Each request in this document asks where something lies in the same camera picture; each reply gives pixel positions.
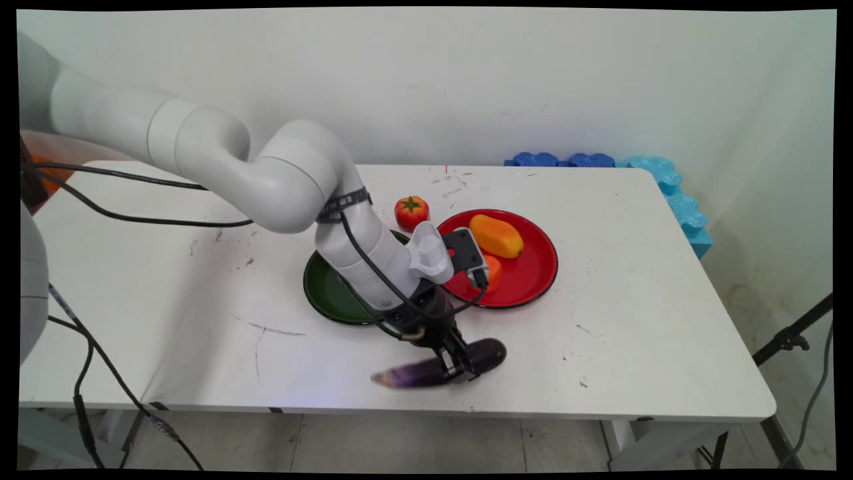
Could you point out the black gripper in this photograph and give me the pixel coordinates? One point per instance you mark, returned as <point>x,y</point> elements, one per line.
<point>426,313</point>

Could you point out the purple eggplant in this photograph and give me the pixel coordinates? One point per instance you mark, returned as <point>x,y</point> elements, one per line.
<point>416,373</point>

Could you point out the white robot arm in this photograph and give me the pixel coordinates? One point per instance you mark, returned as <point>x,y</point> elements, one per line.
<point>266,173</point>

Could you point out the orange tangerine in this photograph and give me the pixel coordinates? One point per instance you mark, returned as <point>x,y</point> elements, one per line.
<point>494,272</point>

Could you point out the red plate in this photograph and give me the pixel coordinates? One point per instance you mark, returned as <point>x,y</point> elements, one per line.
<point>526,273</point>

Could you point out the orange yellow mango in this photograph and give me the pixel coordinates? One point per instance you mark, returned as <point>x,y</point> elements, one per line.
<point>496,236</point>

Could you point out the dark green plate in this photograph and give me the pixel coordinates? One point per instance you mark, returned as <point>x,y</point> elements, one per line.
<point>326,290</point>

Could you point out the red tomato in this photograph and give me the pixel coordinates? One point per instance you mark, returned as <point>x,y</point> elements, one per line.
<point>412,212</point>

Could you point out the dark blue foam mat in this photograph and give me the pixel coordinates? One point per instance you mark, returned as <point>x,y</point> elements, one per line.
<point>535,159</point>
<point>592,160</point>

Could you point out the light blue foam mat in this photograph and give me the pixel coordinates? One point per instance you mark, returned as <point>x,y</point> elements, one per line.
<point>683,203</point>

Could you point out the black tripod stand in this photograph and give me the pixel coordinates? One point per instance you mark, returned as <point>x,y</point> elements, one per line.
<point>790,336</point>

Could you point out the orange object behind table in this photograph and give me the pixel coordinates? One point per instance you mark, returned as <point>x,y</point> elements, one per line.
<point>56,174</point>

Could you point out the dark maroon object behind table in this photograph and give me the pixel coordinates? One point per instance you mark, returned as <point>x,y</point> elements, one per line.
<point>30,190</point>

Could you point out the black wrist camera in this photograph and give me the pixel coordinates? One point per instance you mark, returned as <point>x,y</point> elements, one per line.
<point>466,253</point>

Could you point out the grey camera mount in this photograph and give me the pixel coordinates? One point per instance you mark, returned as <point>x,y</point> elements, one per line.
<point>430,253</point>

